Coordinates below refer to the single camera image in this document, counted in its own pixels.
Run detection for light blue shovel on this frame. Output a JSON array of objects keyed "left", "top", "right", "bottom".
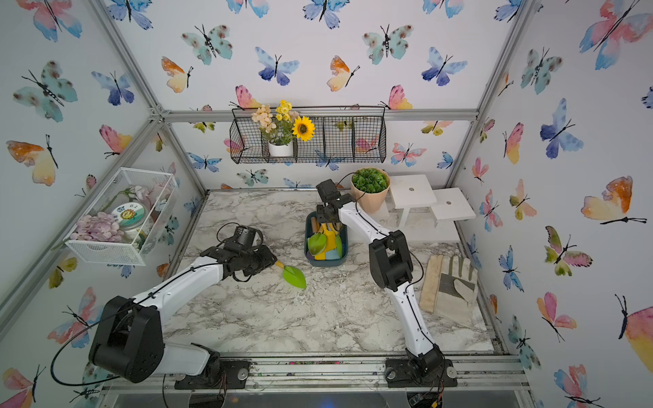
[{"left": 325, "top": 248, "right": 342, "bottom": 260}]

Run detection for green shovel wooden handle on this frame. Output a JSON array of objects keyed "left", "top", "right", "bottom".
[{"left": 311, "top": 217, "right": 320, "bottom": 234}]

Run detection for teal plastic storage box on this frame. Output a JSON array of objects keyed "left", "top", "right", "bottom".
[{"left": 304, "top": 212, "right": 348, "bottom": 268}]

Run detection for terracotta pot green plant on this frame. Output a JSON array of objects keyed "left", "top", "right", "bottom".
[{"left": 351, "top": 168, "right": 390, "bottom": 214}]

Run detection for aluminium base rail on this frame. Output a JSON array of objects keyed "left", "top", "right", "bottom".
[{"left": 99, "top": 354, "right": 534, "bottom": 396}]

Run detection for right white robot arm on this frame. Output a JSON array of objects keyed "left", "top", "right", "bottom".
[{"left": 316, "top": 180, "right": 457, "bottom": 389}]

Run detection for white pot with flowers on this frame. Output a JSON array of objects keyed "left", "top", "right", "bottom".
[{"left": 252, "top": 100, "right": 316, "bottom": 158}]

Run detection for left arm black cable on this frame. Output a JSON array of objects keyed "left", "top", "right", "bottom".
[{"left": 49, "top": 221, "right": 264, "bottom": 388}]

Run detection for white stepped wooden stand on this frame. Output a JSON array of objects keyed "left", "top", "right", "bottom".
[{"left": 352, "top": 174, "right": 476, "bottom": 243}]

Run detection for black wire wall basket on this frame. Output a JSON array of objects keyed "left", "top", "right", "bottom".
[{"left": 225, "top": 105, "right": 387, "bottom": 166}]

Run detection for yellow plastic shovel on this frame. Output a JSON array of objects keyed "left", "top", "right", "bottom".
[{"left": 315, "top": 224, "right": 336, "bottom": 260}]

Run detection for pink artificial hydrangea flowers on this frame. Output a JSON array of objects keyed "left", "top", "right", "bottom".
[{"left": 69, "top": 212, "right": 124, "bottom": 243}]

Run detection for beige gardening glove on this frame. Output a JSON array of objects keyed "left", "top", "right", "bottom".
[{"left": 418, "top": 255, "right": 478, "bottom": 327}]

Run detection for white wire wall basket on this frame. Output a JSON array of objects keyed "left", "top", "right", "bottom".
[{"left": 64, "top": 168, "right": 180, "bottom": 266}]

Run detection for round tin green lid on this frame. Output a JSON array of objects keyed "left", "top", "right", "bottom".
[{"left": 112, "top": 202, "right": 146, "bottom": 231}]

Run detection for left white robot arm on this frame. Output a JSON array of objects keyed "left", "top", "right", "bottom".
[{"left": 88, "top": 226, "right": 277, "bottom": 389}]

